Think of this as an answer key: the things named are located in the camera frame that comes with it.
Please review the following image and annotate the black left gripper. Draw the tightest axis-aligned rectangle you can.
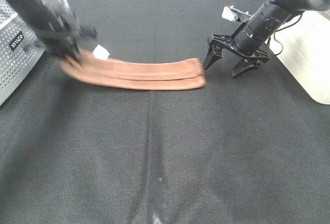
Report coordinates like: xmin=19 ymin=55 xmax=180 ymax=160
xmin=38 ymin=14 xmax=97 ymax=62

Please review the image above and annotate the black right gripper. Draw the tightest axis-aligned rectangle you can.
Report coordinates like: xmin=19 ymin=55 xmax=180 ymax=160
xmin=203 ymin=34 xmax=270 ymax=77

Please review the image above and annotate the brown towel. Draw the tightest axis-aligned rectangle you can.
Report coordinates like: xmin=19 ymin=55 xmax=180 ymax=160
xmin=60 ymin=45 xmax=206 ymax=90

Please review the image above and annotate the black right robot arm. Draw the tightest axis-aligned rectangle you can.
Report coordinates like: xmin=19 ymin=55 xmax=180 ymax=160
xmin=203 ymin=0 xmax=329 ymax=77

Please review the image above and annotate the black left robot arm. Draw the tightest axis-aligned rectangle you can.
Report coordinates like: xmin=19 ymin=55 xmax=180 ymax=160
xmin=6 ymin=0 xmax=97 ymax=61

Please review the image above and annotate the grey perforated laundry basket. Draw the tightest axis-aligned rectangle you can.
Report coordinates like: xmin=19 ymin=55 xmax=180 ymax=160
xmin=1 ymin=0 xmax=45 ymax=104

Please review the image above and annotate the white plastic storage bin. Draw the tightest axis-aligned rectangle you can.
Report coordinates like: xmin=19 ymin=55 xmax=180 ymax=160
xmin=276 ymin=10 xmax=329 ymax=105

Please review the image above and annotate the black table cloth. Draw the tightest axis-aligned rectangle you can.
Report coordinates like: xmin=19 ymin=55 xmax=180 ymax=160
xmin=1 ymin=0 xmax=329 ymax=223

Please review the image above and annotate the grey tape strip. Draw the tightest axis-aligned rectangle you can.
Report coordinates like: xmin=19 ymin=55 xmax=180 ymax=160
xmin=152 ymin=177 xmax=165 ymax=224

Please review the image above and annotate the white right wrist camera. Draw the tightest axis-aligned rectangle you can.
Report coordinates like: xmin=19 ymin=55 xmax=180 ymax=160
xmin=222 ymin=6 xmax=252 ymax=23

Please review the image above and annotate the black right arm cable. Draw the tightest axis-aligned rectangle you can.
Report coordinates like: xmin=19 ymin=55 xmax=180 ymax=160
xmin=272 ymin=12 xmax=304 ymax=56

